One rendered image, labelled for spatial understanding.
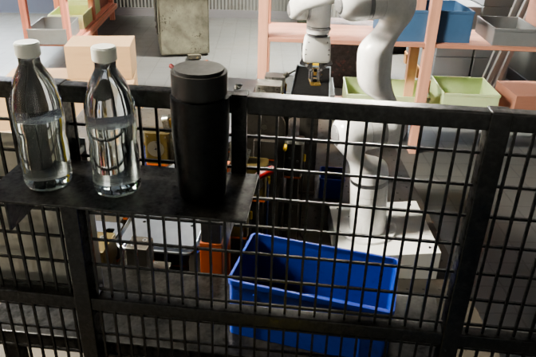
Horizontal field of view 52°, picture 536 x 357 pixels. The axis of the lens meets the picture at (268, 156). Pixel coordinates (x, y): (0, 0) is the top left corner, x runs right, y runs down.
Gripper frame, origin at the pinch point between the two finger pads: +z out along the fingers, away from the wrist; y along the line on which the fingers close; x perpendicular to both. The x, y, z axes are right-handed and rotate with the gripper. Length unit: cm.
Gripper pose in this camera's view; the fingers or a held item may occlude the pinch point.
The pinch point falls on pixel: (314, 75)
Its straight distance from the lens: 207.8
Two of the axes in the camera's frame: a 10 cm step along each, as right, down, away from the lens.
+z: -0.3, 9.0, 4.4
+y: -10.0, 0.0, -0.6
